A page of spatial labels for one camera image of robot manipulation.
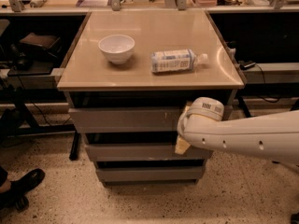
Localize white ceramic bowl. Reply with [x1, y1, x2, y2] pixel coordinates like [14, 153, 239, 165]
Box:
[98, 35, 135, 64]

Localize small black device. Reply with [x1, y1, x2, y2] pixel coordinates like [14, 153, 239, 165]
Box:
[239, 61, 255, 70]

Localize grey bottom drawer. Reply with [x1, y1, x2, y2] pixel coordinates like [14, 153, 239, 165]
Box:
[96, 166, 206, 182]

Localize black headphones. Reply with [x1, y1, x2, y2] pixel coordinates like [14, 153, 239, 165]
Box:
[10, 44, 33, 70]

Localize grey middle drawer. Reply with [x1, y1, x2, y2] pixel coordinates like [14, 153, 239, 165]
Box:
[85, 142, 212, 161]

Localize grey drawer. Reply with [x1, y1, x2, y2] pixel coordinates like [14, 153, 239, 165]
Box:
[96, 166, 206, 182]
[85, 142, 212, 161]
[68, 105, 234, 134]

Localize beige top drawer cabinet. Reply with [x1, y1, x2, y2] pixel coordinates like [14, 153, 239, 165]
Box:
[58, 9, 244, 186]

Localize clear plastic water bottle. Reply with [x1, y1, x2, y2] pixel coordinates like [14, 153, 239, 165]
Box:
[150, 49, 209, 74]

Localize black shoe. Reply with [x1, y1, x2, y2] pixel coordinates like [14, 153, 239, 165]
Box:
[0, 167, 45, 211]

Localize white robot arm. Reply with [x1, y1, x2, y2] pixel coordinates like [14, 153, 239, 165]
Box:
[178, 97, 299, 165]

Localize grey top drawer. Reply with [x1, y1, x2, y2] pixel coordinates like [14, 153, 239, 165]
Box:
[68, 105, 234, 134]

